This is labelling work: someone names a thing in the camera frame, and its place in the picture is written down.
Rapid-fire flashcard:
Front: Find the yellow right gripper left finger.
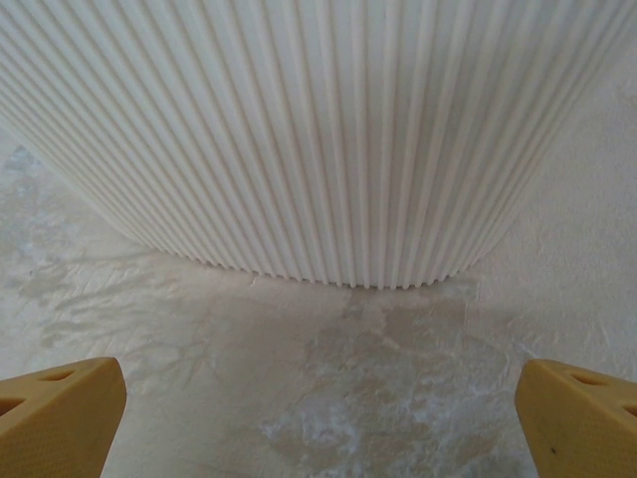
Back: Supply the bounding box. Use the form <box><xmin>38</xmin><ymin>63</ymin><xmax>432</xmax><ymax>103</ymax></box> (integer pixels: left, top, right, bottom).
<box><xmin>0</xmin><ymin>357</ymin><xmax>126</xmax><ymax>478</ymax></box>

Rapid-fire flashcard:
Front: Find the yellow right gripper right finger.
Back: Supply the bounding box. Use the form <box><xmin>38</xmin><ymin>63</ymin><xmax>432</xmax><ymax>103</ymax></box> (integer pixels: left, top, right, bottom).
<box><xmin>515</xmin><ymin>358</ymin><xmax>637</xmax><ymax>478</ymax></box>

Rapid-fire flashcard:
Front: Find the beige ribbed bin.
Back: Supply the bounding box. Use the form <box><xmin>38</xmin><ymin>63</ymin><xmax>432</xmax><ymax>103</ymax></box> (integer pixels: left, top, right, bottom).
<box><xmin>0</xmin><ymin>0</ymin><xmax>637</xmax><ymax>291</ymax></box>

